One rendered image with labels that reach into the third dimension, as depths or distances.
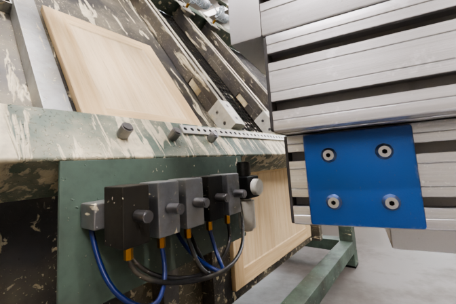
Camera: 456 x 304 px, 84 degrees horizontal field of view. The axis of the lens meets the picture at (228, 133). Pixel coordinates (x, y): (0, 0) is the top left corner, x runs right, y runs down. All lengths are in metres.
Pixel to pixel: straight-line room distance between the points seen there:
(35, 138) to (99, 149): 0.10
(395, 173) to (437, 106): 0.07
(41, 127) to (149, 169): 0.20
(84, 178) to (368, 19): 0.45
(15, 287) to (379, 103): 0.75
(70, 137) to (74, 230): 0.15
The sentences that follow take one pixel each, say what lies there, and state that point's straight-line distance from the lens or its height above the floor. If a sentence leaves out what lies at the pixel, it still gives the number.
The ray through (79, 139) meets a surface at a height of 0.85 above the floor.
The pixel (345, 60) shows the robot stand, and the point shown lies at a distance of 0.23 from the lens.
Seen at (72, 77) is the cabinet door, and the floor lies 1.01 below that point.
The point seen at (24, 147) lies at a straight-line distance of 0.48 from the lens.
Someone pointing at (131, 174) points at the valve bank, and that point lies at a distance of 0.54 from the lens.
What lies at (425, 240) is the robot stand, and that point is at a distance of 0.37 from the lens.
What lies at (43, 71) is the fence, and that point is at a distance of 0.66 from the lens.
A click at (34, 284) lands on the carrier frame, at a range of 0.79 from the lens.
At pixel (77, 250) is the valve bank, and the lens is 0.51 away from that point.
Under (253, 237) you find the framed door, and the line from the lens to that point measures 1.34.
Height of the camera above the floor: 0.79
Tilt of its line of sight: 7 degrees up
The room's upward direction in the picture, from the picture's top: 4 degrees counter-clockwise
